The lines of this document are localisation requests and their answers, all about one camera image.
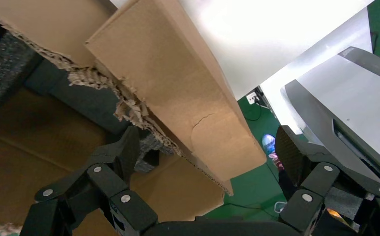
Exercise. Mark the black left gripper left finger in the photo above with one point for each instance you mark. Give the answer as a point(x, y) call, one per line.
point(88, 195)

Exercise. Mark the white power strip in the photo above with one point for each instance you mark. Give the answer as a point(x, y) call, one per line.
point(252, 98)

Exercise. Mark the grey white robot chassis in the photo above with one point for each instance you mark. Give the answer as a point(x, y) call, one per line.
point(356, 97)

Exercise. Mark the blue sneaker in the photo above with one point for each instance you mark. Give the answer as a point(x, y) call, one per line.
point(268, 144)

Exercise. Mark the black foam insert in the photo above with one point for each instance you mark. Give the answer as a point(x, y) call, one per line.
point(1, 71)

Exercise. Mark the small cardboard box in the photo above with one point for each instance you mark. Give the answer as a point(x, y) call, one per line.
point(176, 81)

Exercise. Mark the large torn cardboard box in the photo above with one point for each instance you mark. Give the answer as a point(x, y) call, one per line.
point(30, 156)

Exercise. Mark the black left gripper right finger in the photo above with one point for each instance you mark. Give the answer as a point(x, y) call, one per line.
point(316, 182)

